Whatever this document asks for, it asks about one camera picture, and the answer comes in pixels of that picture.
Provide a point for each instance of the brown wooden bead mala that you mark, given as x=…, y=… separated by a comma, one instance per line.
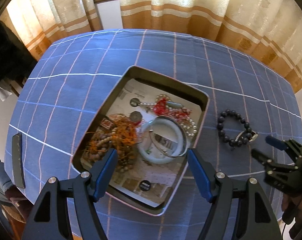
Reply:
x=98, y=146

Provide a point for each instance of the black phone on bed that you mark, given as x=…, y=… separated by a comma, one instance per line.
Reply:
x=18, y=172

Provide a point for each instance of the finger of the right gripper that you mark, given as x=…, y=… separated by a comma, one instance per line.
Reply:
x=260, y=157
x=276, y=143

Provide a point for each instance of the blue checked bed sheet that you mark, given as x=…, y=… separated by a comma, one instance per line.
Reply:
x=76, y=74

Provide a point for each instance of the pale jade pendant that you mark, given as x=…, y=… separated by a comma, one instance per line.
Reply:
x=174, y=105

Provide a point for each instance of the cream and brown curtain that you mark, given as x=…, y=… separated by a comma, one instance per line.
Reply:
x=268, y=30

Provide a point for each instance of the pink metal tin box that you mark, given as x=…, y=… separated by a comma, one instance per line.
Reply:
x=150, y=120

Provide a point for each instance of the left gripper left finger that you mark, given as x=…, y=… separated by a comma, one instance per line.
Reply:
x=49, y=218

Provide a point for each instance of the red cord charm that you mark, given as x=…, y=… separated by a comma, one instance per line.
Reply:
x=160, y=108

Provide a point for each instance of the pale white jade bangle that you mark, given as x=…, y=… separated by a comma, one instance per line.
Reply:
x=147, y=149

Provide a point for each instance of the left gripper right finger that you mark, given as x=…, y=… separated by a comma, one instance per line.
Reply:
x=254, y=216

